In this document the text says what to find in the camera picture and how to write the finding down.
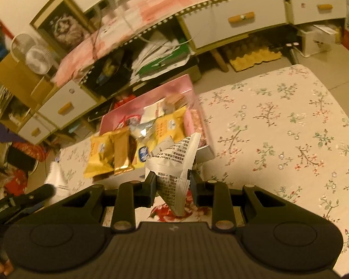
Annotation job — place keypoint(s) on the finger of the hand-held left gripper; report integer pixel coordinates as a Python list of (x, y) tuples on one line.
[(42, 192), (29, 209)]

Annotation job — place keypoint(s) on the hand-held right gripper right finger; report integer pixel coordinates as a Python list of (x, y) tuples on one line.
[(192, 187)]

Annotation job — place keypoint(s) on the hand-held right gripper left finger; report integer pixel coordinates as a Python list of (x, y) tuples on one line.
[(154, 189)]

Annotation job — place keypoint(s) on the white printed snack packet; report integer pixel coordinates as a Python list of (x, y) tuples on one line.
[(174, 162)]

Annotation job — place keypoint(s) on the pink box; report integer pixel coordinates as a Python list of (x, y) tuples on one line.
[(177, 85)]

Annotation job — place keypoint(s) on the red patterned packet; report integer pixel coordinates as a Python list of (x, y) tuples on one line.
[(165, 212)]

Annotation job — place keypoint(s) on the red patterned bag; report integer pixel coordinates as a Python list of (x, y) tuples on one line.
[(17, 177)]

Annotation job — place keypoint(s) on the yellow packet blue logo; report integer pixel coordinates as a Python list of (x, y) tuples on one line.
[(142, 151)]

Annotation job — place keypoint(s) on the gold brown snack packet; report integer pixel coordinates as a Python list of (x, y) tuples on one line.
[(122, 151)]

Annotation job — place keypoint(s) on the silver snack packet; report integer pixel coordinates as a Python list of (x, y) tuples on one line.
[(142, 129)]

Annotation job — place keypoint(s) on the pink peanut packet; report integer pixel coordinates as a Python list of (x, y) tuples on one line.
[(196, 125)]

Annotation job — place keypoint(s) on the large yellow snack packet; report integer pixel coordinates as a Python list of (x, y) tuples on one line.
[(168, 125)]

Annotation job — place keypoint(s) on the purple cloth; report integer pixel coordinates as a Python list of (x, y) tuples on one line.
[(5, 133)]

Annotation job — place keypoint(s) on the red white snack packet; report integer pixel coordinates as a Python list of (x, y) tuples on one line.
[(128, 120)]

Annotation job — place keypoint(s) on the white folded packet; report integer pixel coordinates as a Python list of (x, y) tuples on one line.
[(152, 113)]

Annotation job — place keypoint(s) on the brown wafer packet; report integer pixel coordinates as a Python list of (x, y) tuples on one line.
[(176, 101)]

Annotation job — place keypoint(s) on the floral bed sheet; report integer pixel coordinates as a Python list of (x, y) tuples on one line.
[(279, 122)]

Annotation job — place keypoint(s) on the yellow wooden bookshelf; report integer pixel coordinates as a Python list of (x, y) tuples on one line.
[(8, 72)]

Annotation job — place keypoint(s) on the white fan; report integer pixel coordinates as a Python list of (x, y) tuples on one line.
[(39, 59)]

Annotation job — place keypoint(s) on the stack of papers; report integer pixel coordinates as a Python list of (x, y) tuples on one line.
[(154, 52)]

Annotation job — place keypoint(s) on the yellow egg tray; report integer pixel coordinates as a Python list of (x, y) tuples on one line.
[(250, 58)]

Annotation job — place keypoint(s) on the framed cat picture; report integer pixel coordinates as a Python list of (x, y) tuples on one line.
[(62, 26)]

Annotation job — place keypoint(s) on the pink cloth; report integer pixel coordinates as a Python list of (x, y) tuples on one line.
[(163, 8)]

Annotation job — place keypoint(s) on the white printed box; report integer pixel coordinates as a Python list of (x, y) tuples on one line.
[(317, 43)]

